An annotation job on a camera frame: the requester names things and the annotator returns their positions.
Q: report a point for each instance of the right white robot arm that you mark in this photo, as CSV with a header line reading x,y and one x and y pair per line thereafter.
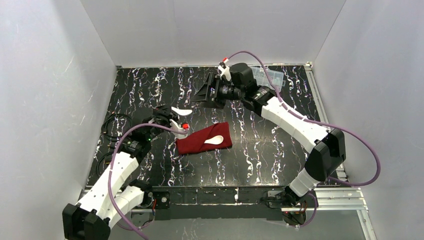
x,y
326,148

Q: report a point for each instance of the red cloth napkin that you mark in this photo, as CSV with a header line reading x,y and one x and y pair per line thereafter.
x,y
195,142

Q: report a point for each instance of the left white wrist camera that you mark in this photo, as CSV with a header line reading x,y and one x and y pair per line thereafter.
x,y
180,130

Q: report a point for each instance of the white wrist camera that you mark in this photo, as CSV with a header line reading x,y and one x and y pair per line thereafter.
x,y
180,130
224,70

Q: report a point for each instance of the white plastic knife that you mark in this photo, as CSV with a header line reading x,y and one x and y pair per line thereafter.
x,y
181,112

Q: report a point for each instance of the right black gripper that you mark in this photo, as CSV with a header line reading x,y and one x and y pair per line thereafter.
x,y
214,90

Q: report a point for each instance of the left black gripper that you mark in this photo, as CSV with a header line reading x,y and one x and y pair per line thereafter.
x,y
164,116

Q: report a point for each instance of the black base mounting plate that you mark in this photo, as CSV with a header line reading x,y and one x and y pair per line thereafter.
x,y
228,202

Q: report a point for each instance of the white plastic spoon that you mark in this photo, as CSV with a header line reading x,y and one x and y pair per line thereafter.
x,y
216,140

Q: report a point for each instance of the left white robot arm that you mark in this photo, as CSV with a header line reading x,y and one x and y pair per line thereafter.
x,y
103,206

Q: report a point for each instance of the clear plastic compartment box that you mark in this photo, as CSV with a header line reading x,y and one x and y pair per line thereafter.
x,y
277,77

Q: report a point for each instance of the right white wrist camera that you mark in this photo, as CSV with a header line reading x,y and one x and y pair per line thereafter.
x,y
224,70

